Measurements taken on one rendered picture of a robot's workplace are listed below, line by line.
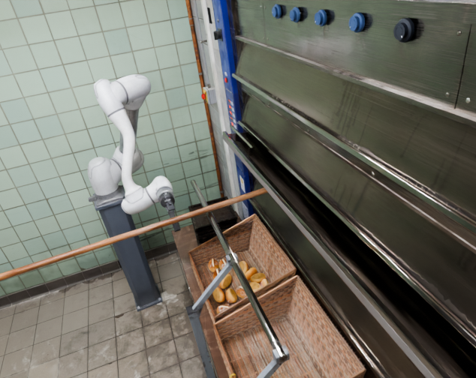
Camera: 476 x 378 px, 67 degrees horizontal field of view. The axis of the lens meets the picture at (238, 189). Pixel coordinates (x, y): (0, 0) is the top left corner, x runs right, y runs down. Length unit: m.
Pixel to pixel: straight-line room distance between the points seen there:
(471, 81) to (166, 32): 2.24
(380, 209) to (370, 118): 0.27
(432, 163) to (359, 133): 0.25
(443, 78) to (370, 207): 0.45
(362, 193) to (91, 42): 2.09
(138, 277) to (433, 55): 2.45
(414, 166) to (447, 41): 0.27
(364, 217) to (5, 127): 2.43
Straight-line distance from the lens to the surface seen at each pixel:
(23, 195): 3.14
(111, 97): 2.02
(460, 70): 0.83
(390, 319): 1.00
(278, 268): 2.08
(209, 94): 2.54
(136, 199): 2.02
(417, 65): 0.91
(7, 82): 2.84
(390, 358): 1.45
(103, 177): 2.41
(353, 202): 1.21
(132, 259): 2.76
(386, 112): 1.01
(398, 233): 1.08
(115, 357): 2.90
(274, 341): 1.25
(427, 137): 0.92
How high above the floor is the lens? 2.20
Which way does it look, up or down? 32 degrees down
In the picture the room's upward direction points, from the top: 8 degrees counter-clockwise
